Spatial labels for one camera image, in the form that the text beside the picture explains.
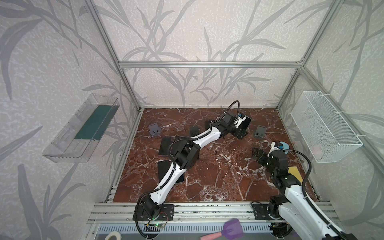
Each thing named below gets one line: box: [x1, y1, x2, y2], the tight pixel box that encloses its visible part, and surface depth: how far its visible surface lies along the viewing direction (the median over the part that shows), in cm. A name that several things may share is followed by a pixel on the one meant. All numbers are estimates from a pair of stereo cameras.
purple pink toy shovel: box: [200, 218, 244, 240], surface depth 70 cm
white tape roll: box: [104, 231, 122, 240], surface depth 69 cm
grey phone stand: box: [149, 123, 162, 136], surface depth 104 cm
